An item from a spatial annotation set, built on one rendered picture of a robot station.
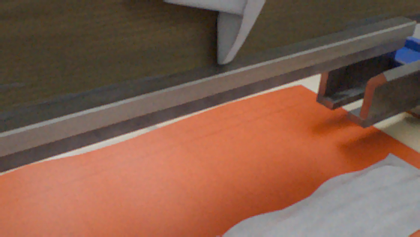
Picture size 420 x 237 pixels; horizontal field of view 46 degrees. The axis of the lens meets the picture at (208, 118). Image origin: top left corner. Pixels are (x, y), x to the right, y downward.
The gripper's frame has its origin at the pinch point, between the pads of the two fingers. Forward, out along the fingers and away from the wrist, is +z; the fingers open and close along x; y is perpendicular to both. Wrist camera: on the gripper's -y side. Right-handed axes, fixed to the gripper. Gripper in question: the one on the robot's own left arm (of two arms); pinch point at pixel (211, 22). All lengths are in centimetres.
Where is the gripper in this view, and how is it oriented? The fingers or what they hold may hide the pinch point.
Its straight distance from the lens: 26.3
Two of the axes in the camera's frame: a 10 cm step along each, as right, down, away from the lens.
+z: -0.6, 8.6, 5.0
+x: 5.9, 4.4, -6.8
